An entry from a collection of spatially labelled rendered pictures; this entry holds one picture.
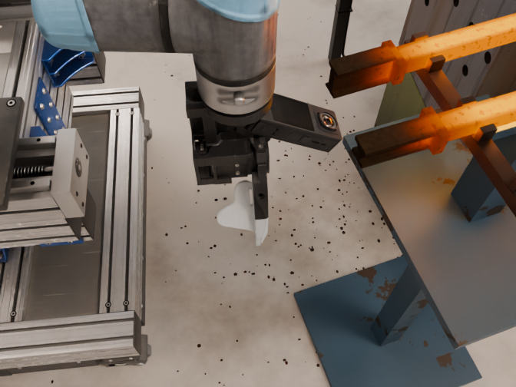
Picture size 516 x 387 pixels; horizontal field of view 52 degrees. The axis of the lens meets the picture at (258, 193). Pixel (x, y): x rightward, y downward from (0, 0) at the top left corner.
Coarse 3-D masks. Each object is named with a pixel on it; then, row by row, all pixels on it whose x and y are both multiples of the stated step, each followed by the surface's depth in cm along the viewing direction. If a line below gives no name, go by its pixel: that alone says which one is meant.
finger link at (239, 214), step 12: (240, 192) 60; (252, 192) 60; (240, 204) 61; (252, 204) 61; (228, 216) 61; (240, 216) 61; (252, 216) 61; (240, 228) 62; (252, 228) 62; (264, 228) 62
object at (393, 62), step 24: (480, 24) 71; (504, 24) 71; (384, 48) 67; (408, 48) 69; (432, 48) 69; (456, 48) 69; (480, 48) 71; (336, 72) 65; (360, 72) 67; (384, 72) 69; (336, 96) 68
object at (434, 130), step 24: (504, 96) 64; (408, 120) 62; (432, 120) 62; (456, 120) 62; (480, 120) 62; (504, 120) 64; (360, 144) 60; (384, 144) 60; (408, 144) 63; (432, 144) 63
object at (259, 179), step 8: (256, 168) 58; (264, 168) 57; (256, 176) 57; (264, 176) 57; (256, 184) 57; (264, 184) 57; (256, 192) 58; (264, 192) 58; (256, 200) 59; (264, 200) 58; (256, 208) 60; (264, 208) 59; (256, 216) 60; (264, 216) 60
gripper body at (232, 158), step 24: (192, 96) 53; (192, 120) 55; (216, 120) 51; (240, 120) 50; (192, 144) 56; (216, 144) 56; (240, 144) 56; (264, 144) 56; (216, 168) 58; (240, 168) 58
